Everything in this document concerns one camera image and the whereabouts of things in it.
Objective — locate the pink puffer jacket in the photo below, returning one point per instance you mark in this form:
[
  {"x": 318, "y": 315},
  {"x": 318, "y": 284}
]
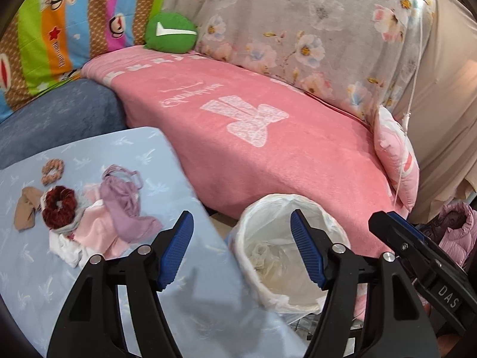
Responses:
[{"x": 454, "y": 231}]

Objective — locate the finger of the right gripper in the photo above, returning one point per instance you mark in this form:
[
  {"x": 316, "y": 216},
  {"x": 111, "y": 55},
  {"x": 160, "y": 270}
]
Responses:
[{"x": 402, "y": 237}]

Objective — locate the dark red velvet scrunchie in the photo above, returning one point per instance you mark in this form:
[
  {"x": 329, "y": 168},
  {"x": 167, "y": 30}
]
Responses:
[{"x": 60, "y": 206}]

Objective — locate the mauve purple cloth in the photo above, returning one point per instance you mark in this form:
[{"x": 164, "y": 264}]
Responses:
[{"x": 120, "y": 192}]

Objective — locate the blue grey plush pillow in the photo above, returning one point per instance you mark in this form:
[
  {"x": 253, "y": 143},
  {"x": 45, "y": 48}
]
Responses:
[{"x": 75, "y": 111}]

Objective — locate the grey floral duvet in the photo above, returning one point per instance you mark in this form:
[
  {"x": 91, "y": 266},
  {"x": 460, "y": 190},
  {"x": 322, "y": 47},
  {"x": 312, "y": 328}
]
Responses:
[{"x": 357, "y": 55}]

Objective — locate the white lined trash bin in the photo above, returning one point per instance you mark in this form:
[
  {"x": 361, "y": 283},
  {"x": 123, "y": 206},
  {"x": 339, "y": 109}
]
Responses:
[{"x": 268, "y": 257}]

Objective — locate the beige stocking sock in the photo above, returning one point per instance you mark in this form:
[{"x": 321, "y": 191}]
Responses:
[{"x": 28, "y": 204}]

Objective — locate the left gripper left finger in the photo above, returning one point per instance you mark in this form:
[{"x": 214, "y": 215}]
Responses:
[{"x": 90, "y": 323}]

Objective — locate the colourful monkey print quilt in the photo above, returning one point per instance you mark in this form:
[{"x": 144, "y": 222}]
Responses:
[{"x": 48, "y": 41}]

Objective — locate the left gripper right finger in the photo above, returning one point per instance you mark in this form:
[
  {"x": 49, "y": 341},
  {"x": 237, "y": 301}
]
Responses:
[{"x": 370, "y": 300}]

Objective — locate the green round cushion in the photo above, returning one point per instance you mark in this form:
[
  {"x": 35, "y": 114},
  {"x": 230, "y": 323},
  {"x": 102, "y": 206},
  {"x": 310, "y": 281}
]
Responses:
[{"x": 170, "y": 32}]

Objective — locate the tan patterned scrunchie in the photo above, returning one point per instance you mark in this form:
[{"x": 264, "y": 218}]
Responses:
[{"x": 52, "y": 171}]

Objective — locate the white sock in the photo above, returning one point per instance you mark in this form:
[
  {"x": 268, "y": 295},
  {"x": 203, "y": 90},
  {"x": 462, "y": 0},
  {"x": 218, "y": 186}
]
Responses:
[{"x": 66, "y": 249}]

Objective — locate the pink plush blanket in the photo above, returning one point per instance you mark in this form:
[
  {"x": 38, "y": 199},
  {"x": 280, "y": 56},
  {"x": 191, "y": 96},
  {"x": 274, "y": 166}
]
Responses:
[{"x": 241, "y": 136}]

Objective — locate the pink satin fabric piece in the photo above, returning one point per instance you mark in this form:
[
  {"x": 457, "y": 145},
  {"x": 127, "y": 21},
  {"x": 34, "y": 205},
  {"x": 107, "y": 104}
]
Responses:
[{"x": 95, "y": 229}]

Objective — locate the grey green sock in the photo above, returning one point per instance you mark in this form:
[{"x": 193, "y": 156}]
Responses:
[{"x": 71, "y": 226}]

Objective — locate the pink patterned small pillow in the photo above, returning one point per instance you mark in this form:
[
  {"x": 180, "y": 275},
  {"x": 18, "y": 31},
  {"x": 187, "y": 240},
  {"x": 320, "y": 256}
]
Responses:
[{"x": 394, "y": 150}]

